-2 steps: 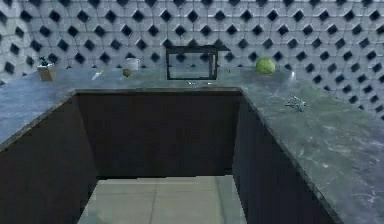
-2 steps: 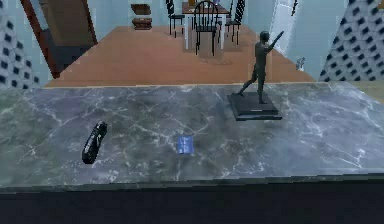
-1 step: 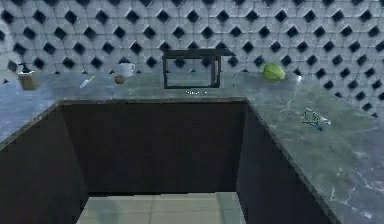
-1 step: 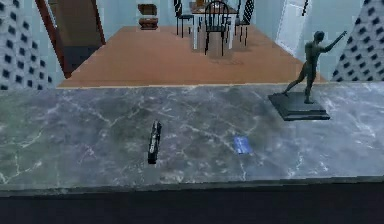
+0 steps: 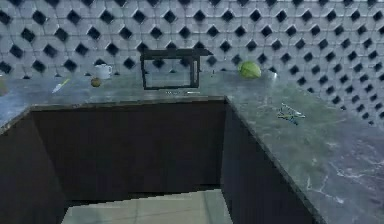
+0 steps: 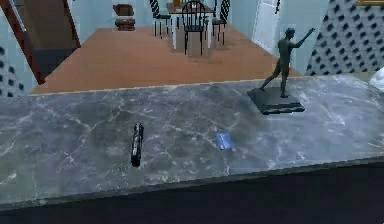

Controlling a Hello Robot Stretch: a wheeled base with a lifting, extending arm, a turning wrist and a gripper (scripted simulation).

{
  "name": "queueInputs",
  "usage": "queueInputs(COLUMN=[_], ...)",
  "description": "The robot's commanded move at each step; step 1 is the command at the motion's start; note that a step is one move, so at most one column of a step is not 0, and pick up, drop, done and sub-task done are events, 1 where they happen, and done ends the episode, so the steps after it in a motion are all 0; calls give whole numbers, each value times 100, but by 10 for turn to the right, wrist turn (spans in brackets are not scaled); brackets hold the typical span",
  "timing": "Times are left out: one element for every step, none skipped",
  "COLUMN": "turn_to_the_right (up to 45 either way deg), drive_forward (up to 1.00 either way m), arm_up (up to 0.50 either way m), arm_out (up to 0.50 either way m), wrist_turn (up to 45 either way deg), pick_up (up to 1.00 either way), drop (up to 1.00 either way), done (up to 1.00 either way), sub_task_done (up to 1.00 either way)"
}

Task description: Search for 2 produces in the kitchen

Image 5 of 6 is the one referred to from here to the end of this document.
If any pale green-handled utensil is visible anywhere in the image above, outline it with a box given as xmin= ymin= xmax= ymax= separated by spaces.
xmin=51 ymin=78 xmax=72 ymax=94

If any green round lettuce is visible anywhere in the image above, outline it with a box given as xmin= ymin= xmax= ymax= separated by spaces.
xmin=237 ymin=60 xmax=263 ymax=80

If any dark kitchen counter cabinet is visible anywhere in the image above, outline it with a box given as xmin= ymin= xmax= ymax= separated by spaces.
xmin=0 ymin=70 xmax=384 ymax=224

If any white mug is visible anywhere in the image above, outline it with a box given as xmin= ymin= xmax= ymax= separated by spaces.
xmin=94 ymin=63 xmax=114 ymax=80

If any clear small tangled object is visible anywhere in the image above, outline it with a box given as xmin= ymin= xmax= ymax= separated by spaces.
xmin=276 ymin=102 xmax=307 ymax=126

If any black frame rack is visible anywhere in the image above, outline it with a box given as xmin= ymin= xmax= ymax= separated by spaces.
xmin=139 ymin=48 xmax=214 ymax=91

